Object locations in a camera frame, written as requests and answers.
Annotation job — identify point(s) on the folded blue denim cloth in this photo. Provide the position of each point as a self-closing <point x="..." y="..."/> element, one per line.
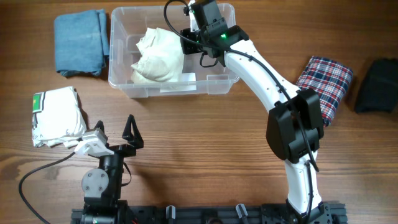
<point x="81" y="43"/>

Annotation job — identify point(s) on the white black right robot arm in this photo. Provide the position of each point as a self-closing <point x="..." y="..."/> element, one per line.
<point x="294" y="124"/>

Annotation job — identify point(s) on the clear plastic storage bin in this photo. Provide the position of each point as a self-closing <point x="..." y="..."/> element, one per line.
<point x="129" y="24"/>

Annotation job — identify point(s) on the white label on bin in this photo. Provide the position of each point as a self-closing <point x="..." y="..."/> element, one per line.
<point x="187" y="83"/>

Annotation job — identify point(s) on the folded white printed t-shirt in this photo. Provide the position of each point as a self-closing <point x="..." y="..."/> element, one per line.
<point x="56" y="118"/>

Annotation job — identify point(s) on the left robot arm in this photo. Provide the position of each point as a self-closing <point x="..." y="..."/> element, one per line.
<point x="102" y="185"/>

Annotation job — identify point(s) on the black cloth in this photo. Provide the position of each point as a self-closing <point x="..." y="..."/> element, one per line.
<point x="378" y="90"/>

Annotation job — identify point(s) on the cream cloth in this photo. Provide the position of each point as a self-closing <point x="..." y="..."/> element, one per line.
<point x="161" y="58"/>

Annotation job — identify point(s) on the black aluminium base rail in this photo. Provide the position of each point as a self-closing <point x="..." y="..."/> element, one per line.
<point x="199" y="214"/>

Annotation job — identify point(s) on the red navy plaid cloth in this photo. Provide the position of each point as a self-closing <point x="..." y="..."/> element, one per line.
<point x="330" y="79"/>

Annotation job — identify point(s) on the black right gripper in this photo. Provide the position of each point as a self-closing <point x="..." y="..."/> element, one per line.
<point x="188" y="46"/>

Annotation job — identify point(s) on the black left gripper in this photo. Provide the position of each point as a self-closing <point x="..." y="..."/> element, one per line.
<point x="135" y="142"/>

